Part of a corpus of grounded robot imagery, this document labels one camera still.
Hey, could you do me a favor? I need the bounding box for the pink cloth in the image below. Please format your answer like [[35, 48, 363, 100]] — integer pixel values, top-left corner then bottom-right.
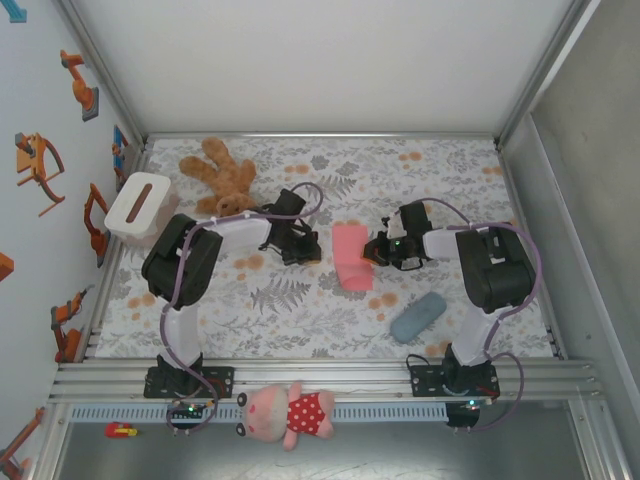
[[332, 223, 375, 291]]

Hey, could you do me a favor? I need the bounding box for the floral printed table cloth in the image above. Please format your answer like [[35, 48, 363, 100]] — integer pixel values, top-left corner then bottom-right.
[[94, 137, 554, 360]]

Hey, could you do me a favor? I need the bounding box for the blue glasses case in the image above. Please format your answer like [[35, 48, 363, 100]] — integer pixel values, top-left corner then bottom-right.
[[389, 292, 447, 345]]

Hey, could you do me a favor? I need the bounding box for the brown teddy bear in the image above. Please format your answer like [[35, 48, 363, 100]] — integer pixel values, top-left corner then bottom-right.
[[178, 137, 261, 220]]

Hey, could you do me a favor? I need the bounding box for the pink pig plush toy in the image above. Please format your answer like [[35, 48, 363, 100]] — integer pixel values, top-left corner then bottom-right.
[[234, 382, 336, 453]]

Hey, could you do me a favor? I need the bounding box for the white and pink tissue box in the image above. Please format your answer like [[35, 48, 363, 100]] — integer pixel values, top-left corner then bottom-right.
[[103, 172, 180, 249]]

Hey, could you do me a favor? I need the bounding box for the black controller board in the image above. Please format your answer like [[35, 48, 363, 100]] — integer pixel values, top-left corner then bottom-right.
[[446, 399, 495, 430], [167, 399, 211, 422]]

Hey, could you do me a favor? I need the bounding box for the blue and orange sticker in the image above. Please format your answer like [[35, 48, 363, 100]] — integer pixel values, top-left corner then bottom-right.
[[112, 124, 130, 194]]

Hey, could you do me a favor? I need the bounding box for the small red yellow toy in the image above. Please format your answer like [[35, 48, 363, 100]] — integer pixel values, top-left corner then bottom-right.
[[103, 422, 140, 440]]

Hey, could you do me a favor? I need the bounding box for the orange robot claw sticker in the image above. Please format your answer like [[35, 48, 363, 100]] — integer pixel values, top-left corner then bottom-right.
[[13, 132, 67, 218]]

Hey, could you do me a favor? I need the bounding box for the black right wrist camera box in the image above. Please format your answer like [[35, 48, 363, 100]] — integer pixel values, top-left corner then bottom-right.
[[398, 201, 434, 236]]

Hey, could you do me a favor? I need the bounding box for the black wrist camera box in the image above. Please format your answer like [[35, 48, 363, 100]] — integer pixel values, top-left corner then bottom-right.
[[274, 188, 307, 220], [398, 201, 434, 236]]

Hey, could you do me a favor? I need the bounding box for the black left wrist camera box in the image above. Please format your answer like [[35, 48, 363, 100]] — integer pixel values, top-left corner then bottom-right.
[[274, 188, 307, 220]]

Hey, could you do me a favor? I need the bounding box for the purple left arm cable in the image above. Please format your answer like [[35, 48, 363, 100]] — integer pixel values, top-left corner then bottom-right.
[[159, 181, 325, 437]]

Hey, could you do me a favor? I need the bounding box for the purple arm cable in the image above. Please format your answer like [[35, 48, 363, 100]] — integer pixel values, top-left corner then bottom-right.
[[159, 181, 325, 437], [422, 198, 545, 434]]

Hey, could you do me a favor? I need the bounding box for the aluminium frame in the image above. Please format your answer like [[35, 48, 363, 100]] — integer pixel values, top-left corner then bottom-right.
[[47, 0, 631, 480]]

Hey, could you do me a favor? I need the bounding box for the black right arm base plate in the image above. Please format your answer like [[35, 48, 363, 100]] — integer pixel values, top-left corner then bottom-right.
[[409, 364, 500, 399]]

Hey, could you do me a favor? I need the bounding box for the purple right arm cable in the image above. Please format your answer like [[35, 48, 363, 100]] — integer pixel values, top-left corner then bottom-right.
[[422, 198, 545, 434]]

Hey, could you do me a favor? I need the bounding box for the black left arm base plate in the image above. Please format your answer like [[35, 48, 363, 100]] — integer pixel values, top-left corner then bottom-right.
[[143, 366, 236, 400]]

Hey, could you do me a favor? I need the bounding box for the slotted grey cable duct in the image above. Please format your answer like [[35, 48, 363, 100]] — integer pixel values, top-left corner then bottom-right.
[[69, 403, 449, 423]]

